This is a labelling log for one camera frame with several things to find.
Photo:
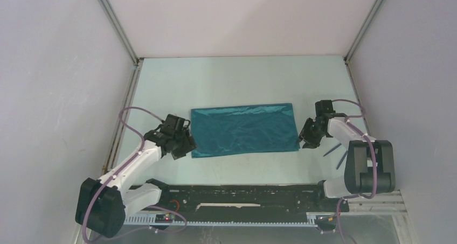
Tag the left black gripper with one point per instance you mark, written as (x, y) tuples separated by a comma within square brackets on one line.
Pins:
[(189, 144)]

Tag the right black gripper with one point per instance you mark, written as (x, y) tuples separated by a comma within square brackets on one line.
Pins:
[(311, 143)]

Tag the teal satin napkin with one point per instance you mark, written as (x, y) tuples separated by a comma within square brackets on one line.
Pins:
[(261, 128)]

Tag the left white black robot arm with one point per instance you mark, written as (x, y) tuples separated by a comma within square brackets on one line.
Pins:
[(105, 203)]

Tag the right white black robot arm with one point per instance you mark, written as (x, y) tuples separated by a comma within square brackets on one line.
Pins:
[(368, 162)]

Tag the blue plastic fork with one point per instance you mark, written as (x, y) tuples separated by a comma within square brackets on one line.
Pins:
[(332, 149)]

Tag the small black circuit board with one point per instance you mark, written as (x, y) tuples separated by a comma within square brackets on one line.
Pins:
[(164, 218)]

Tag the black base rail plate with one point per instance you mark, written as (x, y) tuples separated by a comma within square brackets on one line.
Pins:
[(248, 204)]

